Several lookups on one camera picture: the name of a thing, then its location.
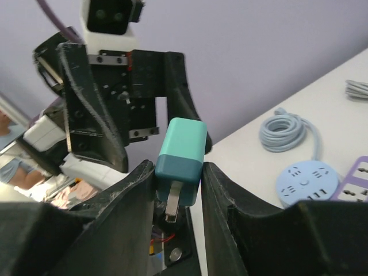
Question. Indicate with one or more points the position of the round blue power strip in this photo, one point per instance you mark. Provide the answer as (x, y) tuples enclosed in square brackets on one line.
[(306, 180)]

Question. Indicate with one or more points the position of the purple power strip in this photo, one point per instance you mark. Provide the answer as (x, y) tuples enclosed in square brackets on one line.
[(353, 187)]

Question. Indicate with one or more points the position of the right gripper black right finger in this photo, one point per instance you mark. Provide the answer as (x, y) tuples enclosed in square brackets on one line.
[(245, 235)]

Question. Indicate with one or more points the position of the teal plug adapter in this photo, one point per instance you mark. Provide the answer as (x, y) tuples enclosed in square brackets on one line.
[(179, 165)]

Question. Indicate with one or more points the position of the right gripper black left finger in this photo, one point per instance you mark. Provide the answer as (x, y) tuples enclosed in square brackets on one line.
[(108, 234)]

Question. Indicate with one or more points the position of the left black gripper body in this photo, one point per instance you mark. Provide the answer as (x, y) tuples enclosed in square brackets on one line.
[(134, 116)]

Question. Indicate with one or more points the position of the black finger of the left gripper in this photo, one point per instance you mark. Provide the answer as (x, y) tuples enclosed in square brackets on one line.
[(154, 75), (91, 132)]

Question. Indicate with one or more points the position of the person in background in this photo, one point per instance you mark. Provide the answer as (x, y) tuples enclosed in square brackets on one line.
[(16, 172)]

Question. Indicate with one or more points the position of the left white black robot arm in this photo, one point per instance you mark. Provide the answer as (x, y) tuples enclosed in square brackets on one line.
[(47, 135)]

